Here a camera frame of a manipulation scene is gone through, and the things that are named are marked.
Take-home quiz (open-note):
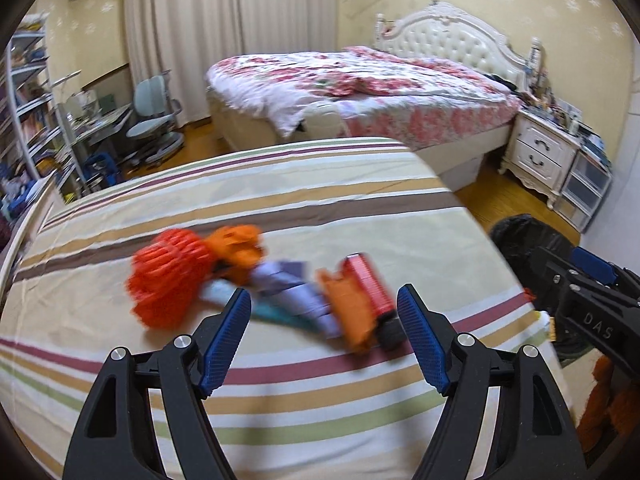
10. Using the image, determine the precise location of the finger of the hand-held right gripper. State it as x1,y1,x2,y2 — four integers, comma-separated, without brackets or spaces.
531,245,581,321
570,246,640,303

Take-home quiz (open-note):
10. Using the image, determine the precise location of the beige curtain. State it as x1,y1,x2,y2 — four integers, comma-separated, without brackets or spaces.
122,0,246,126
240,0,341,58

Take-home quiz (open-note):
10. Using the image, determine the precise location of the white desk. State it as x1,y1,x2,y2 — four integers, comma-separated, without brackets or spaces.
57,105,133,196

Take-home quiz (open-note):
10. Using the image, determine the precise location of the white bookshelf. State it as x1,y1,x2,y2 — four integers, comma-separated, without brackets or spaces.
0,22,83,196

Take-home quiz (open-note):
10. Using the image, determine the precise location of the white bed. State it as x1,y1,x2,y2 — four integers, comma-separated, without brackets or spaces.
206,2,543,181

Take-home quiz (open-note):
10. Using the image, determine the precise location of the blue stool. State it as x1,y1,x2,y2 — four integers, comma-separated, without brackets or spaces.
82,152,123,193

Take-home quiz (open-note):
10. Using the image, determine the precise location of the teal packet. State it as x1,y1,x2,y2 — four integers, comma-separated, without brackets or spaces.
205,280,312,332

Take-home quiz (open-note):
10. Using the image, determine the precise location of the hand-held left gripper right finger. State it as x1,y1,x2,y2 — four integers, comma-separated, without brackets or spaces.
396,284,586,480

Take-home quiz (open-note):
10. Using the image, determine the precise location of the orange wrapper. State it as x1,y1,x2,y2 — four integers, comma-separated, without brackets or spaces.
316,267,382,359

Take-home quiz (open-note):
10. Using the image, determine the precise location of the clear plastic drawer unit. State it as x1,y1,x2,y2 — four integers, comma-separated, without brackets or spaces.
557,147,614,233

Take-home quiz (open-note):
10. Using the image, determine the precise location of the black bagged trash bin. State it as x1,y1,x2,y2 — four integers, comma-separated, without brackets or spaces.
489,213,601,366

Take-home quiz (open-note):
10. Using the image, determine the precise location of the red can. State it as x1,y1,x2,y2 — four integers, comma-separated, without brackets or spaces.
340,254,405,352

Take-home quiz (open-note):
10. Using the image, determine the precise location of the pile of bedside clutter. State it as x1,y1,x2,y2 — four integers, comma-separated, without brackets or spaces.
520,75,608,151

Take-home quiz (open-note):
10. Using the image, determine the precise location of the red foam fruit net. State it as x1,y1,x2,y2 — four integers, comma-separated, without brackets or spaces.
125,227,221,333

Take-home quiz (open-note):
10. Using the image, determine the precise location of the striped tablecloth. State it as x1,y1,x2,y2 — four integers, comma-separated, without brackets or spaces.
0,137,576,480

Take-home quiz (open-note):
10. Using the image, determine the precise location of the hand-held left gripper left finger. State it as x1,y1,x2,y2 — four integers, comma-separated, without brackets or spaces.
62,287,253,480

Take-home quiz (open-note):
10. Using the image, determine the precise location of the floral quilt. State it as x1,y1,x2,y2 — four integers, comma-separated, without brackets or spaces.
207,46,523,137

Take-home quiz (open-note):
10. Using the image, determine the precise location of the grey office chair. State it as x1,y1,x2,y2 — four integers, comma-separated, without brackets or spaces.
125,75,186,163

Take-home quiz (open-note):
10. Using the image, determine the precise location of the white nightstand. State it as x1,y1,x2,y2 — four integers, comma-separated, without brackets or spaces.
500,110,583,208

